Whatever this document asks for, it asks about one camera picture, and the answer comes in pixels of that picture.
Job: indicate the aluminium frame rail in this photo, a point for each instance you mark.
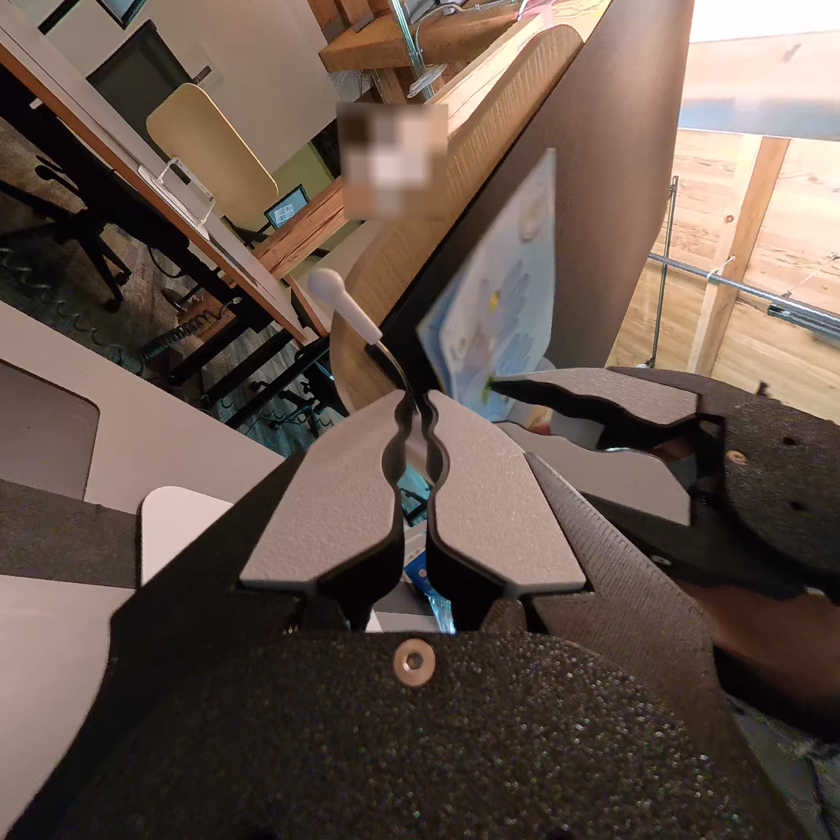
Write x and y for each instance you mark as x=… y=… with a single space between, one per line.
x=748 y=289

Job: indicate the wooden desk black frame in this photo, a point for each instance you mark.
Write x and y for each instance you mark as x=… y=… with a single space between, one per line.
x=145 y=171

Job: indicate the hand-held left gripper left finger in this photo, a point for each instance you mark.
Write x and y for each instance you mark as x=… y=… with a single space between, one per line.
x=328 y=519

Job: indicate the blue lego set box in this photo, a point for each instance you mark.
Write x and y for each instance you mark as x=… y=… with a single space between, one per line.
x=431 y=591

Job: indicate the black office chair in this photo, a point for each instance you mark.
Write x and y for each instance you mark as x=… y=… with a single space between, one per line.
x=138 y=72

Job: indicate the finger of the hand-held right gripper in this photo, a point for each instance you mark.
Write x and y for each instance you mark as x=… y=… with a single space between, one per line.
x=617 y=479
x=617 y=391

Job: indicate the small black framed screen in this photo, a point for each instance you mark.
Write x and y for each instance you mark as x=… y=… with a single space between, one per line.
x=286 y=208

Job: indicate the lego instruction booklet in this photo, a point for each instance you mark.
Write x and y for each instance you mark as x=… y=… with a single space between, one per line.
x=499 y=295

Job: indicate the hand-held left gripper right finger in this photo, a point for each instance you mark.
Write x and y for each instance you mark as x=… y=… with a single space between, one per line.
x=505 y=519

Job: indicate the wooden pillar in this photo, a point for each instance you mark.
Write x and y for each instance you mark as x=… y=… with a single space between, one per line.
x=302 y=236

